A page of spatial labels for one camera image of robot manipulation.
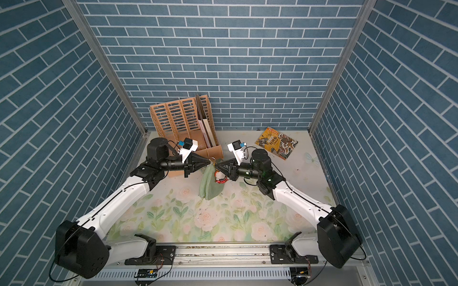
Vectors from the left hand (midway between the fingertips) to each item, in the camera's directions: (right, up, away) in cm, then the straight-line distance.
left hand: (211, 163), depth 70 cm
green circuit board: (-27, -45, +2) cm, 53 cm away
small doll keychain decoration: (+3, -6, +4) cm, 8 cm away
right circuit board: (+35, -44, +1) cm, 56 cm away
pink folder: (-7, +13, +22) cm, 27 cm away
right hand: (+3, -2, +1) cm, 4 cm away
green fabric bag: (-1, -10, 0) cm, 10 cm away
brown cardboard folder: (-8, +22, +18) cm, 30 cm away
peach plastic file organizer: (-27, +22, +38) cm, 52 cm away
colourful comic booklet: (+35, +9, +42) cm, 55 cm away
